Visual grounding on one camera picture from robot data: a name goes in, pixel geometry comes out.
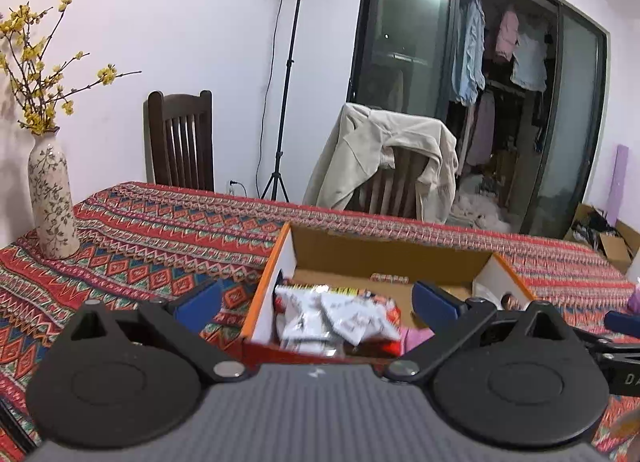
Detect orange anime spicy snack bag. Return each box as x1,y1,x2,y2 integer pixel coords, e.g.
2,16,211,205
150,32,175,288
274,283,404,358

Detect pink snack packet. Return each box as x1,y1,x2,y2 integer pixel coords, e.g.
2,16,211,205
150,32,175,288
400,326,434,356

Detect open cardboard box on floor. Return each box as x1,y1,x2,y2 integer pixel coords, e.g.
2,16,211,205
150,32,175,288
564,203,639,274

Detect colourful patterned tablecloth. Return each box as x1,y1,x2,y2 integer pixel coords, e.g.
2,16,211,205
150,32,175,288
1,182,631,435

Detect orange cardboard box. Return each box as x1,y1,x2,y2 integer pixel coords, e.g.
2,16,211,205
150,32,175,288
240,224,535,367

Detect chair under jacket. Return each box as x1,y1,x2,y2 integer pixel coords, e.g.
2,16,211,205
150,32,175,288
346,147,428,219

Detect purple rolled mat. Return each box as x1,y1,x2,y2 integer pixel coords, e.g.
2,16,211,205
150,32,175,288
605,144,629,227

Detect beige jacket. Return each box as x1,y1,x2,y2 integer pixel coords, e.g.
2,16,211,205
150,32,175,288
303,104,459,224

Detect floral ceramic vase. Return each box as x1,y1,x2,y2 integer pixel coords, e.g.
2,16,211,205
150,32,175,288
27,127,80,260

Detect dark wooden chair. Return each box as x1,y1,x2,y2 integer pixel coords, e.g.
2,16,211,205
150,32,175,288
146,90,215,191

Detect light blue hanging shirt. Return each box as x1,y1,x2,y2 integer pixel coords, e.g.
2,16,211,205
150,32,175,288
451,0,486,107

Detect white hanging garment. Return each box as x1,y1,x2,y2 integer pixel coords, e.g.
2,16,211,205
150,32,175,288
511,33,547,92

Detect pink hanging garment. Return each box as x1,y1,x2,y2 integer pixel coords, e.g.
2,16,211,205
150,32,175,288
495,9,520,61

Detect yellow flower branches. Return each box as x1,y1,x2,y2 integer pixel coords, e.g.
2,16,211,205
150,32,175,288
1,0,140,137

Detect black light stand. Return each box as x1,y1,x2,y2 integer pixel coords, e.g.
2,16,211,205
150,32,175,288
262,0,302,202

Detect dark sliding door frame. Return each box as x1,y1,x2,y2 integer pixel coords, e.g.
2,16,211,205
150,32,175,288
347,0,608,238

